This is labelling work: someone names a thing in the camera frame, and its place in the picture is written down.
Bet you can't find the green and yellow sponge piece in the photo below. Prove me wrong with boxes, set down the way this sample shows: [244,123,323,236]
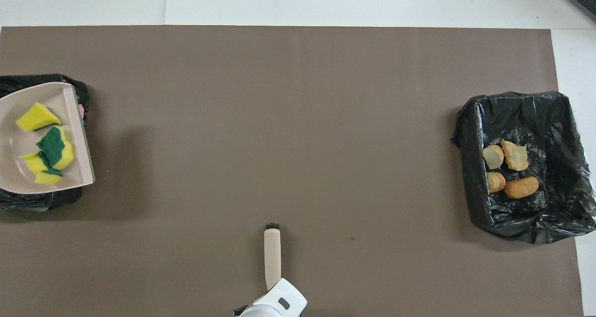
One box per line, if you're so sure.
[36,126,75,171]

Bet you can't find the beige hand brush black bristles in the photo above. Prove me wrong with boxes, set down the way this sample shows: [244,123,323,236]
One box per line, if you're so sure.
[264,223,282,291]

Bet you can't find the yellow notched sponge piece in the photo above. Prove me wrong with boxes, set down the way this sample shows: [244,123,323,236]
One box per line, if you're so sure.
[18,151,63,186]

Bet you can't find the brown table mat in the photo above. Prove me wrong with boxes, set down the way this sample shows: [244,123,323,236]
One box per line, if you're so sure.
[0,25,585,317]

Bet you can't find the black bag covered bin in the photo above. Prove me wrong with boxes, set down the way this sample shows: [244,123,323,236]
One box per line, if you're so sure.
[0,74,90,212]

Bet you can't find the brown fried nugget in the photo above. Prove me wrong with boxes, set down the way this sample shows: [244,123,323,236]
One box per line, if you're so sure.
[504,176,540,200]

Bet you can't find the open bin with black bag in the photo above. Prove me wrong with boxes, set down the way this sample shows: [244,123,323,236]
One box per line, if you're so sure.
[450,91,596,244]

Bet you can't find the pale fried food piece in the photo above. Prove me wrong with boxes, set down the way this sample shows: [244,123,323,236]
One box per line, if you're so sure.
[500,139,530,172]
[486,171,507,195]
[482,144,505,170]

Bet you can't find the beige plastic dustpan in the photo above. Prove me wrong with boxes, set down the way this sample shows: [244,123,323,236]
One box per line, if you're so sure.
[0,82,96,195]

